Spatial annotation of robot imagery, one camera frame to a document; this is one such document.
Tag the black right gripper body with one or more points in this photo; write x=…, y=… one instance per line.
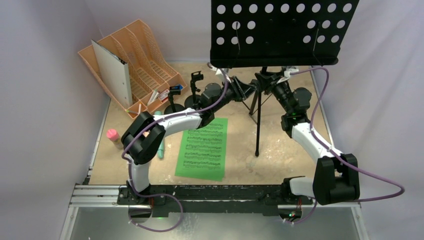
x=271, y=81

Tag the black mic stand with green mic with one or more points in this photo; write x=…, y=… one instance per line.
x=194, y=97

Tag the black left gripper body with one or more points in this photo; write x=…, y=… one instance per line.
x=230, y=94

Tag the mint green toy microphone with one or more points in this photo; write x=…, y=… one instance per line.
x=161, y=149

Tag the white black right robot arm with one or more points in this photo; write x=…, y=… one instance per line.
x=334, y=180

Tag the black tripod music stand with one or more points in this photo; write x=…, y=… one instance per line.
x=274, y=34

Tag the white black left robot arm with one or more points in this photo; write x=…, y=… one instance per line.
x=142, y=139

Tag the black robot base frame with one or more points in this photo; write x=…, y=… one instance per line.
x=268, y=200

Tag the grey binder folder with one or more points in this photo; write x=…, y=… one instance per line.
x=114, y=73

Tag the pink capped bottle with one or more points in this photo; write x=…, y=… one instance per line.
x=114, y=137

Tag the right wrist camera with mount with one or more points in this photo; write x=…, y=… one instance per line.
x=287, y=73

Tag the black mic stand for pink mic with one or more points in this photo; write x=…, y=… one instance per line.
x=173, y=107

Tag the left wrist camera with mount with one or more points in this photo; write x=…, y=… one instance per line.
x=221, y=73

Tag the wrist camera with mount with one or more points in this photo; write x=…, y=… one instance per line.
x=221, y=73
x=287, y=73

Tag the orange plastic file organizer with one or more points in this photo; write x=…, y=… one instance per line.
x=148, y=70

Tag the green capped marker middle slot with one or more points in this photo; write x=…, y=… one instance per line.
x=151, y=95

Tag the red white staples box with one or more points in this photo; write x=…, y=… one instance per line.
x=163, y=96

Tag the blue small box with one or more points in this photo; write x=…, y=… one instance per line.
x=180, y=87

